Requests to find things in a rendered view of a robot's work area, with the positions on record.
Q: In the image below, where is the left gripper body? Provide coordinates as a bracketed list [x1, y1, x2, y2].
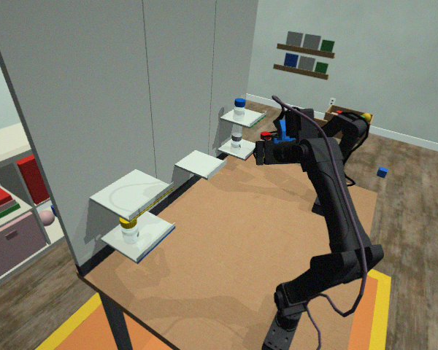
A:
[256, 120, 295, 165]

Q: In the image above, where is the clear glass bottle with grey cap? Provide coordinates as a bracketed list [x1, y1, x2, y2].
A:
[230, 133, 242, 154]

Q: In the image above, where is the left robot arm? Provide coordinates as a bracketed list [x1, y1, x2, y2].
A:
[264, 111, 384, 350]

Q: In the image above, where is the grey wall panel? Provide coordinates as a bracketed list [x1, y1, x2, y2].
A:
[0, 0, 258, 277]

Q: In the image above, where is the white bottle with blue cap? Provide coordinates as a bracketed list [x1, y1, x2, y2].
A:
[233, 98, 246, 122]

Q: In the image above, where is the clear bottle with yellow cap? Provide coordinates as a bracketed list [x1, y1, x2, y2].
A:
[120, 218, 139, 244]

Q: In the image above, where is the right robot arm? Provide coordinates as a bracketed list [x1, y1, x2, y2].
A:
[323, 114, 368, 163]

